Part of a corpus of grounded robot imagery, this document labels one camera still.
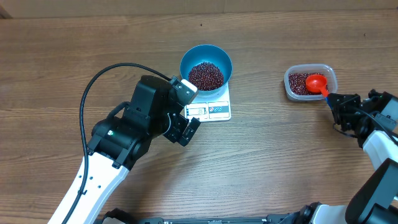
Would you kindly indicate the red beans in bowl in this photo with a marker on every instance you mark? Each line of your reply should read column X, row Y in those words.
column 206, row 76

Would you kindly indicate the teal plastic bowl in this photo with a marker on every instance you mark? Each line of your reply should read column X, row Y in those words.
column 207, row 53

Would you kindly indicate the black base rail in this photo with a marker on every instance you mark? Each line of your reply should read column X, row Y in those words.
column 119, row 216

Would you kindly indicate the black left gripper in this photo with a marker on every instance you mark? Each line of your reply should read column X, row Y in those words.
column 176, row 135

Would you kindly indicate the clear plastic container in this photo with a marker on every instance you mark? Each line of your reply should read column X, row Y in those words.
column 326, row 70

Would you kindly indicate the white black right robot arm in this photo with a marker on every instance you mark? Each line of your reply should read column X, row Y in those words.
column 371, row 122

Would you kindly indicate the red scoop with blue handle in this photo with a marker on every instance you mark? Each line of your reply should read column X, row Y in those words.
column 317, row 83

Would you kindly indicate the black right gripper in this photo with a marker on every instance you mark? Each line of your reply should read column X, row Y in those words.
column 343, row 107

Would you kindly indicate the white digital kitchen scale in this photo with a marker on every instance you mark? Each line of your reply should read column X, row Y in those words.
column 210, row 108

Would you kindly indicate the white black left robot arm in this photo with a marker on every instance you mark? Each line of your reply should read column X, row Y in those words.
column 124, row 136

